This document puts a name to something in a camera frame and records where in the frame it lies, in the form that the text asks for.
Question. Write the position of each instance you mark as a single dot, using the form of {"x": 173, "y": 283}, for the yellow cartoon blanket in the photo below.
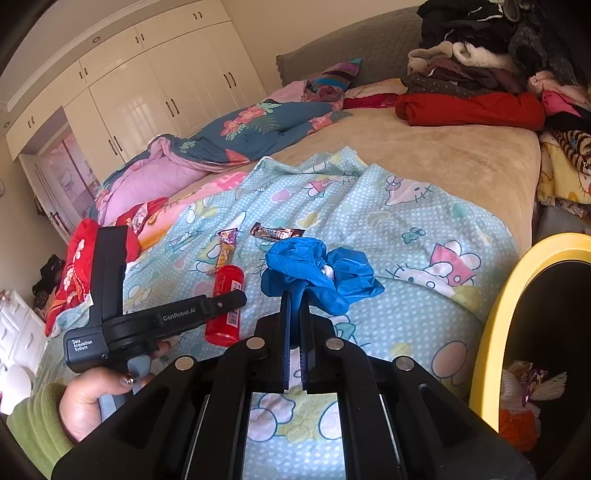
{"x": 558, "y": 175}

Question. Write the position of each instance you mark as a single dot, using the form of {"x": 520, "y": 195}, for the beige bed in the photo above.
{"x": 461, "y": 147}

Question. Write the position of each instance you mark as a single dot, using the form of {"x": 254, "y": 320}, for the grey quilted headboard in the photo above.
{"x": 369, "y": 46}

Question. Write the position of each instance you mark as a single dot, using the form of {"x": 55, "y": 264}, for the red plastic tube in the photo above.
{"x": 228, "y": 279}

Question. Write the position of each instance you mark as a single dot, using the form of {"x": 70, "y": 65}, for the person's left hand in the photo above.
{"x": 83, "y": 401}

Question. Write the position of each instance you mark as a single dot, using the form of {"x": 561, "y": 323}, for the dark cloth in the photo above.
{"x": 48, "y": 277}

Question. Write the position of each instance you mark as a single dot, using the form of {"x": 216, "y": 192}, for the blue wrapper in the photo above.
{"x": 300, "y": 263}

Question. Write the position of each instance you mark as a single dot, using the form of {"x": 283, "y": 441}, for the pink cartoon door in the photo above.
{"x": 69, "y": 170}

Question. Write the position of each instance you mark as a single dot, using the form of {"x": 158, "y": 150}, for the purple snack wrapper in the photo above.
{"x": 531, "y": 376}

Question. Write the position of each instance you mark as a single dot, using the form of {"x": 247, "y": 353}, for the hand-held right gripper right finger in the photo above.
{"x": 304, "y": 364}

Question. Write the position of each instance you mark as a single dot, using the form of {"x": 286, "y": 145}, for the red garment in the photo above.
{"x": 461, "y": 110}

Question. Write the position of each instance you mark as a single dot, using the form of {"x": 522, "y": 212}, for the red and cream pillow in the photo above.
{"x": 374, "y": 97}

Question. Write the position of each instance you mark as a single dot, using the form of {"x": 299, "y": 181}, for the red plastic bag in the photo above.
{"x": 517, "y": 427}

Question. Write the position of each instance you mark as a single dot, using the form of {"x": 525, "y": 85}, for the person's left forearm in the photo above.
{"x": 37, "y": 424}

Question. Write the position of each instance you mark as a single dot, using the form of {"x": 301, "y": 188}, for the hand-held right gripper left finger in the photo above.
{"x": 284, "y": 350}

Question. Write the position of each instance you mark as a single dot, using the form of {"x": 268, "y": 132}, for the light blue cartoon sheet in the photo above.
{"x": 369, "y": 207}

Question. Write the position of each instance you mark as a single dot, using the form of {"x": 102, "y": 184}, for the red printed cushion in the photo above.
{"x": 78, "y": 258}

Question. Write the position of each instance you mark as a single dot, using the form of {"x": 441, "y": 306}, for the orange snack wrapper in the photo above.
{"x": 225, "y": 251}

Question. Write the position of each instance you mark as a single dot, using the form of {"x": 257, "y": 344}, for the yellow rimmed trash bin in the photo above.
{"x": 498, "y": 314}

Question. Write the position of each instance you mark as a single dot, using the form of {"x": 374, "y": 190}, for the pink cartoon blanket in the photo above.
{"x": 194, "y": 203}

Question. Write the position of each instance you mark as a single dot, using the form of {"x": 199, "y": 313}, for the blue floral pink quilt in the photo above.
{"x": 258, "y": 124}

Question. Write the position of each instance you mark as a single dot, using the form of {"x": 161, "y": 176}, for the cream wardrobe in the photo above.
{"x": 138, "y": 92}

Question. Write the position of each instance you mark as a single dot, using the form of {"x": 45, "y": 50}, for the striped pillow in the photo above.
{"x": 341, "y": 71}

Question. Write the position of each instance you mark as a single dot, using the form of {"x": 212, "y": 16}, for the dark brown bar wrapper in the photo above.
{"x": 277, "y": 232}

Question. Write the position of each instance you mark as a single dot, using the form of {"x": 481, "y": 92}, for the white drawer cabinet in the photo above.
{"x": 18, "y": 332}

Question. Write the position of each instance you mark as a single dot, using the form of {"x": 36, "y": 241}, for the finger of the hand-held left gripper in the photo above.
{"x": 203, "y": 314}

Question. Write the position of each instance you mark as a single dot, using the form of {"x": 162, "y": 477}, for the pile of clothes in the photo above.
{"x": 485, "y": 50}

